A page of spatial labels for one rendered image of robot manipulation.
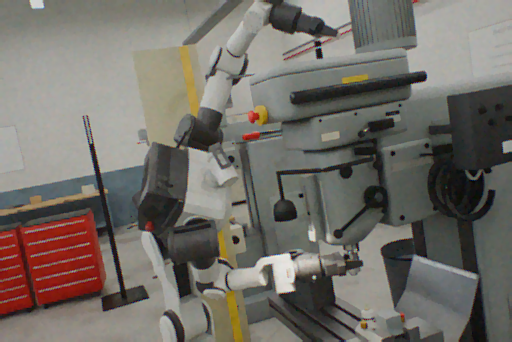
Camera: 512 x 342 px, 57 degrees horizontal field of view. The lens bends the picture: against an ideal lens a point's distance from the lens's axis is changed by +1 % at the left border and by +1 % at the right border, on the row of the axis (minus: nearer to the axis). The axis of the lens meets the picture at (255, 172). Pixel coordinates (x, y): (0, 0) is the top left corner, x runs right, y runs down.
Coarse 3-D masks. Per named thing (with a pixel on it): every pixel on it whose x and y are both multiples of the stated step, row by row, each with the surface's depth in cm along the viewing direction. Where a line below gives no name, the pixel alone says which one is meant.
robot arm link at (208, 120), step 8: (200, 112) 167; (208, 112) 165; (216, 112) 166; (200, 120) 164; (208, 120) 165; (216, 120) 166; (200, 128) 162; (208, 128) 165; (216, 128) 167; (200, 136) 163; (208, 136) 165; (216, 136) 167; (208, 144) 167
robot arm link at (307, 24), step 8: (288, 8) 144; (296, 8) 144; (288, 16) 143; (296, 16) 144; (304, 16) 142; (280, 24) 145; (288, 24) 144; (296, 24) 145; (304, 24) 143; (312, 24) 140; (288, 32) 147; (304, 32) 146; (312, 32) 141
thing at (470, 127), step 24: (456, 96) 125; (480, 96) 123; (504, 96) 126; (456, 120) 127; (480, 120) 123; (504, 120) 126; (456, 144) 128; (480, 144) 124; (504, 144) 126; (456, 168) 130; (480, 168) 124
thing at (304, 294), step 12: (288, 252) 200; (300, 252) 197; (312, 252) 194; (324, 276) 188; (300, 288) 189; (312, 288) 184; (324, 288) 188; (288, 300) 199; (300, 300) 191; (312, 300) 185; (324, 300) 188
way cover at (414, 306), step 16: (416, 256) 181; (416, 272) 179; (432, 272) 172; (448, 272) 165; (464, 272) 159; (416, 288) 177; (432, 288) 170; (448, 288) 163; (464, 288) 157; (400, 304) 180; (416, 304) 174; (432, 304) 168; (464, 304) 156; (432, 320) 164; (464, 320) 153; (448, 336) 155
